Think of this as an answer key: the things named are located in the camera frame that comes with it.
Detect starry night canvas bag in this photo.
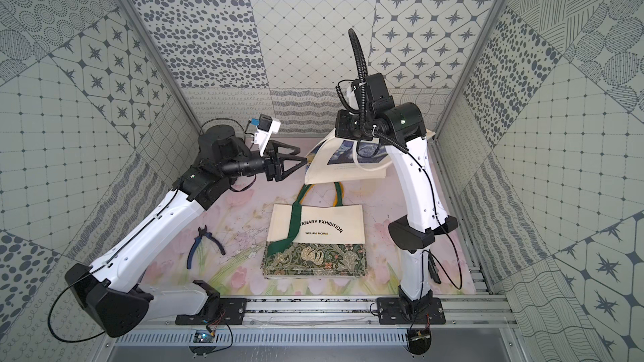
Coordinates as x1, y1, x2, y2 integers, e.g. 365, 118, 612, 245
304, 127, 437, 186

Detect green-handled floral canvas bag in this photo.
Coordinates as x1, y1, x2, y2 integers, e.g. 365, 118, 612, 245
261, 182, 367, 278

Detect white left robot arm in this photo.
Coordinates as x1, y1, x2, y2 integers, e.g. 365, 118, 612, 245
65, 125, 307, 338

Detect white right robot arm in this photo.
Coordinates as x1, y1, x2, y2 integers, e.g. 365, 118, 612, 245
335, 74, 458, 319

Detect floral tulip table mat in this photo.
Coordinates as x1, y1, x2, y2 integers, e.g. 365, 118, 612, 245
140, 135, 479, 297

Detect left green circuit board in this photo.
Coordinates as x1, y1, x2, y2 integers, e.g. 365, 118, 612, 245
189, 330, 216, 357

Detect right round circuit board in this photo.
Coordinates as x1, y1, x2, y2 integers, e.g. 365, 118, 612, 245
407, 328, 433, 355

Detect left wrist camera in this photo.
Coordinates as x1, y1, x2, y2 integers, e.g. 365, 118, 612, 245
250, 114, 281, 156

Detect black corrugated cable hose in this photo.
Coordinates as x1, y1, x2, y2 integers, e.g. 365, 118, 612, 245
346, 27, 369, 127

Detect blue-handled pliers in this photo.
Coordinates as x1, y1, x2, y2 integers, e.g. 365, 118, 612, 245
185, 226, 227, 270

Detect aluminium mounting rail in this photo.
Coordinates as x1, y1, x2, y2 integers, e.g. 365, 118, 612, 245
100, 293, 519, 331

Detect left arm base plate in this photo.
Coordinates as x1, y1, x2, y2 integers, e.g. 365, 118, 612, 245
174, 298, 248, 326

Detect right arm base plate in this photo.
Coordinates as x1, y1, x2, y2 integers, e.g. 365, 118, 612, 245
376, 297, 446, 325

